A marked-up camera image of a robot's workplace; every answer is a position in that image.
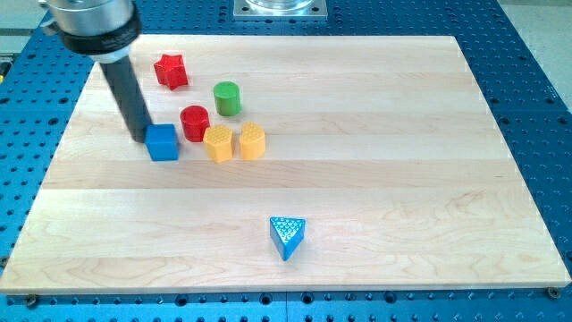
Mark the blue cube block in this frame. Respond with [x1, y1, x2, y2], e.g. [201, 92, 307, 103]
[145, 123, 179, 162]

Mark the blue triangle block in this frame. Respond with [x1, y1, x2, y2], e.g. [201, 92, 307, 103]
[269, 216, 306, 261]

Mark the right board clamp screw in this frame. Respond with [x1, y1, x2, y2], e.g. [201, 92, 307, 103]
[545, 287, 561, 300]

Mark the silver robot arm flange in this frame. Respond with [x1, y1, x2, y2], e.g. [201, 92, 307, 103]
[38, 0, 142, 65]

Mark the board clamp screw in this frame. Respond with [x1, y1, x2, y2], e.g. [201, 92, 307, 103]
[545, 287, 561, 300]
[24, 294, 38, 309]

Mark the red star block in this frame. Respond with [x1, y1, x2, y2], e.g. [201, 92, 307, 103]
[153, 54, 189, 90]

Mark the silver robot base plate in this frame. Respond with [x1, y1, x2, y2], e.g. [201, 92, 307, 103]
[232, 0, 328, 21]

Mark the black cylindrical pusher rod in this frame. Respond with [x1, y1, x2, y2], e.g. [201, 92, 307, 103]
[100, 56, 153, 143]

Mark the yellow heart block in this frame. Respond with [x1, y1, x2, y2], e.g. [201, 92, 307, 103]
[239, 123, 266, 160]

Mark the left board clamp screw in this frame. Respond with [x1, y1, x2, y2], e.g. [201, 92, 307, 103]
[24, 294, 38, 309]

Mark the red cylinder block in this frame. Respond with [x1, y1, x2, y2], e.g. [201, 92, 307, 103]
[180, 106, 210, 142]

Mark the green cylinder block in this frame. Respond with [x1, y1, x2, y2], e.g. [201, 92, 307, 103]
[213, 81, 241, 116]

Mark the yellow hexagon block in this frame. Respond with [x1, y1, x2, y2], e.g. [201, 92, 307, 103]
[203, 124, 233, 163]

